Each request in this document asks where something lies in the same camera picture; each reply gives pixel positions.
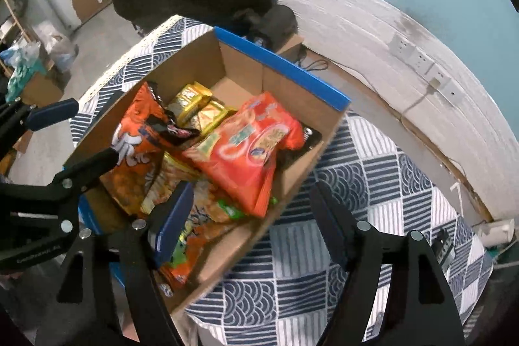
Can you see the orange fries snack bag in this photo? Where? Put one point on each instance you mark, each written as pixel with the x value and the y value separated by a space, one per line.
pixel 171 173

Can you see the silver black snack pack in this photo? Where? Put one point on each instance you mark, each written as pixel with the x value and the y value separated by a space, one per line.
pixel 287 157

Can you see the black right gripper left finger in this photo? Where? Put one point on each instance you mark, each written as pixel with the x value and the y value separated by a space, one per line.
pixel 84 310

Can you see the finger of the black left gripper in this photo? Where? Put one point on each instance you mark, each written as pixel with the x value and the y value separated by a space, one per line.
pixel 18 117
pixel 66 187

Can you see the blue cardboard box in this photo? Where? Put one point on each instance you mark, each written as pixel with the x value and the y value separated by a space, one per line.
pixel 237 70

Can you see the red snack bag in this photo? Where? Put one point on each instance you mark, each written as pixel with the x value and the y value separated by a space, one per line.
pixel 240 155

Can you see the long yellow cracker pack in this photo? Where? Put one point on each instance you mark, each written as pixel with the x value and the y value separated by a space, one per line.
pixel 192 98

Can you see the orange green snack bag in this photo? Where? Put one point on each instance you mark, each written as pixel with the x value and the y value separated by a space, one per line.
pixel 198 231

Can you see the navy white patterned tablecloth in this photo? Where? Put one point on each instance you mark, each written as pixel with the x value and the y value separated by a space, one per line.
pixel 421 311

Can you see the large orange snack bag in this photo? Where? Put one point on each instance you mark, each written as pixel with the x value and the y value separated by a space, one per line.
pixel 146 131

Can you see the black bag on floor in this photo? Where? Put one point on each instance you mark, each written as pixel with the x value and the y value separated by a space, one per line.
pixel 271 31

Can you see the white wall socket strip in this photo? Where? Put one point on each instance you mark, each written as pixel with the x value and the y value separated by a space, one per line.
pixel 428 69

